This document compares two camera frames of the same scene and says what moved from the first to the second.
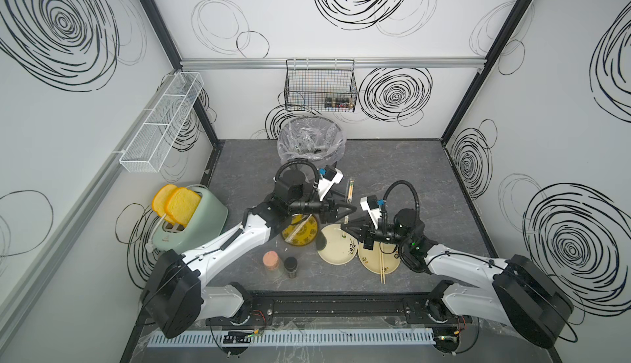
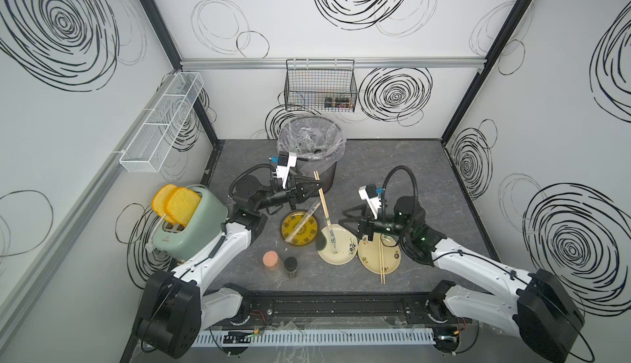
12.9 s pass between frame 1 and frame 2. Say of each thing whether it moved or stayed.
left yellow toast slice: stayed
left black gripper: moved
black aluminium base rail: stayed
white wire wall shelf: stayed
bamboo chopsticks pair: stayed
